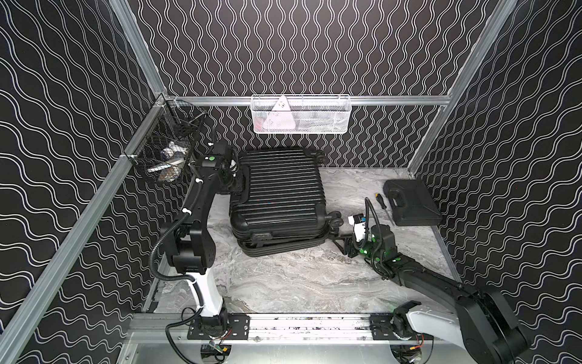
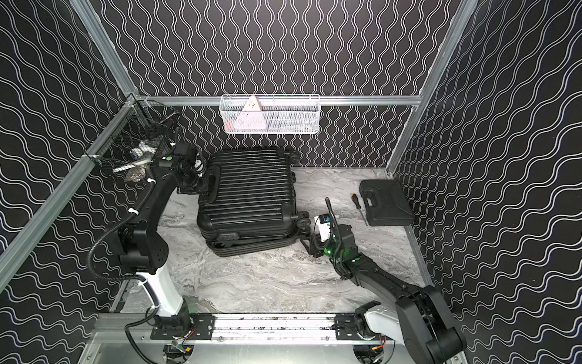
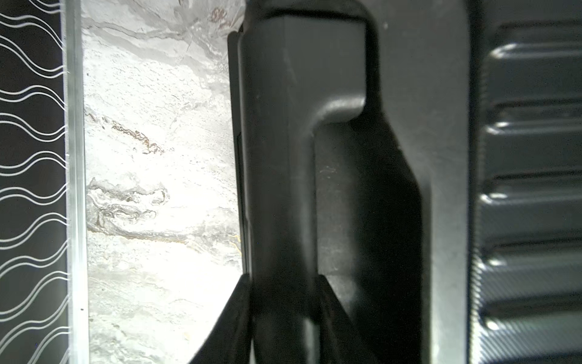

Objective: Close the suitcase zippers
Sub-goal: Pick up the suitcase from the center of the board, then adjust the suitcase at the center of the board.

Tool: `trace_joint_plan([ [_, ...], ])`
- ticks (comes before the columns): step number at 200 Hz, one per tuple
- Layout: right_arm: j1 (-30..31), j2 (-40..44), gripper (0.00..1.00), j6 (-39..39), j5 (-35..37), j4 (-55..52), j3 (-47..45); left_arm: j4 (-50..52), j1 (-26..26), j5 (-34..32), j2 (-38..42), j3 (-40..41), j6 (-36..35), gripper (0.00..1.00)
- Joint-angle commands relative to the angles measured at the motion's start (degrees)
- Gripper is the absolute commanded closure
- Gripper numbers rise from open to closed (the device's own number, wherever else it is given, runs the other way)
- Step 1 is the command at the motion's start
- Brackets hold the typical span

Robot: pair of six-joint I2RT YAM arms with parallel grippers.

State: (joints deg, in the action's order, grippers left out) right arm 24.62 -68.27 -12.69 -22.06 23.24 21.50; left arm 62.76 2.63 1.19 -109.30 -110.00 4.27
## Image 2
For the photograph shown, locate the black ribbed hard-shell suitcase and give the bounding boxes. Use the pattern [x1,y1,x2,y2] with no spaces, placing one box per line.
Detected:
[197,147,312,257]

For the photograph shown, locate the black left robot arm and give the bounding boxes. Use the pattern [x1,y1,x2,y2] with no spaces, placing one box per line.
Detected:
[87,143,204,336]

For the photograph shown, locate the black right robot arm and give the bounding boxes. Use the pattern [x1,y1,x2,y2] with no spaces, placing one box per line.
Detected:
[296,214,467,363]

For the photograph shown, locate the silver items in black basket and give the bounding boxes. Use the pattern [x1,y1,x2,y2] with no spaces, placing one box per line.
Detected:
[112,141,157,182]

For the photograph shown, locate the black plastic tool case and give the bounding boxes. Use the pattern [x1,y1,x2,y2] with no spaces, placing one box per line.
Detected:
[359,179,415,227]

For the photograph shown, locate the pink triangular card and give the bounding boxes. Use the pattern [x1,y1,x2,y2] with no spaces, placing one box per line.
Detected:
[233,95,267,133]

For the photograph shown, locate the black handled screwdriver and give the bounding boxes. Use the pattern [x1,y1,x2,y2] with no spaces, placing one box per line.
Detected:
[350,194,368,226]

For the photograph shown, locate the black wire corner basket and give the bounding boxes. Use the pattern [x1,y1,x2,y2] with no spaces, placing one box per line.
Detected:
[87,100,180,184]

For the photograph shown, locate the aluminium frame crossbar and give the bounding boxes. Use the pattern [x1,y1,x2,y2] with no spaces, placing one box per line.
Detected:
[136,94,421,107]

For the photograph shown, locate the white wire wall basket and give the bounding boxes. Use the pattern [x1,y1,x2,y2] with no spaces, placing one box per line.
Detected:
[219,99,321,134]

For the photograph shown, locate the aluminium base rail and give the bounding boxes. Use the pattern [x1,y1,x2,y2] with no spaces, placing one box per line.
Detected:
[76,312,469,364]

